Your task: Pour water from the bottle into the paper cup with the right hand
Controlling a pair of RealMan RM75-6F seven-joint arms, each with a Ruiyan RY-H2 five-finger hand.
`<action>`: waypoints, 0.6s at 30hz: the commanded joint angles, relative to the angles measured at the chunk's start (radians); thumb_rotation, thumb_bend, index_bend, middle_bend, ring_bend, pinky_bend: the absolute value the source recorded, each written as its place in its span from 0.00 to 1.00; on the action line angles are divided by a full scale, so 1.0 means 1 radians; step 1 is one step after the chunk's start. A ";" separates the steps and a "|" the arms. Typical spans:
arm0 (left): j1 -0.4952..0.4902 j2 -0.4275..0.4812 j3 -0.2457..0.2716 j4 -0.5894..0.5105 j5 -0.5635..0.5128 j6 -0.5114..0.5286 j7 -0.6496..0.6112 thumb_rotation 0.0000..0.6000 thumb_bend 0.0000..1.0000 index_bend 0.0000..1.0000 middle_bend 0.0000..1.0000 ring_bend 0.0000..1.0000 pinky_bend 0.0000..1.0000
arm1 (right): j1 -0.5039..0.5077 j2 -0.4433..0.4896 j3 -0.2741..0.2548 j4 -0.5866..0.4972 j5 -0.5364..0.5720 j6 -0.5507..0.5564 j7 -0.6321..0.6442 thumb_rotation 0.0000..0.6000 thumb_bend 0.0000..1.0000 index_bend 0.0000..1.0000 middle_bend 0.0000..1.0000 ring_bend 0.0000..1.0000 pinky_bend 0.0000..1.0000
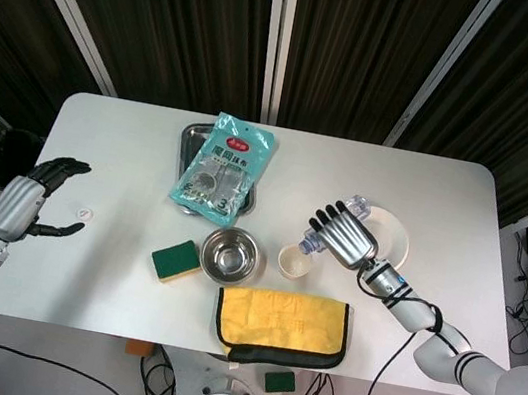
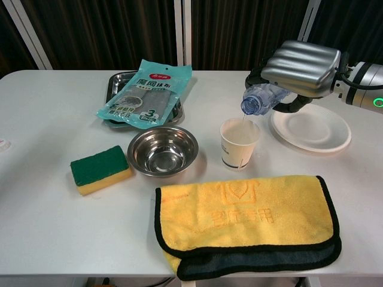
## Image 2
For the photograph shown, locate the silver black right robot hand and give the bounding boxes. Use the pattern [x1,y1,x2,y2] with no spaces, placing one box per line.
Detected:
[245,40,342,114]

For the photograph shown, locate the clear plastic water bottle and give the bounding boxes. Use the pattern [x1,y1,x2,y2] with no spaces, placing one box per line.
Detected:
[241,83,293,117]

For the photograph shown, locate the white paper cup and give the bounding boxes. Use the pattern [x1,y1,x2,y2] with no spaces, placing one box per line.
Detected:
[220,117,262,172]

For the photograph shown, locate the white round plate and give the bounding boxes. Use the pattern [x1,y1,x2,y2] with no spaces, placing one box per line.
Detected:
[270,103,352,154]

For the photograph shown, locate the yellow towel with black trim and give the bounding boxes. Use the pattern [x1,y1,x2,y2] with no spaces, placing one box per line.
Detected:
[154,175,342,282]

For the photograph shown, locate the teal cleaning cloth package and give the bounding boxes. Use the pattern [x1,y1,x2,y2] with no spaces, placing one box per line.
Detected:
[95,58,193,126]

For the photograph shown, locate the stainless steel bowl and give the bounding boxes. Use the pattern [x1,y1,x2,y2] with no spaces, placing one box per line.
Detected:
[127,125,200,177]

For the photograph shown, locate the stainless steel tray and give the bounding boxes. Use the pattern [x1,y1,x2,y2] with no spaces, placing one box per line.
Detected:
[104,71,184,129]

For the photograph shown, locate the dark pleated curtain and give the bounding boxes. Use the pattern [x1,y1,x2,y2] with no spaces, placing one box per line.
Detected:
[0,0,383,79]

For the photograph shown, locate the green and yellow sponge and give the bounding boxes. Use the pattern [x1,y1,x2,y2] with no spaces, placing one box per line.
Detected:
[70,145,133,197]

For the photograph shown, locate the white slanted frame post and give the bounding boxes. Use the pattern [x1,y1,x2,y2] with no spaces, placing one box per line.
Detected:
[298,0,323,43]
[2,0,53,71]

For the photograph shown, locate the white upright frame post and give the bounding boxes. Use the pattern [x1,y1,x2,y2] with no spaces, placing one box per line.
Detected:
[174,0,184,67]
[183,0,193,71]

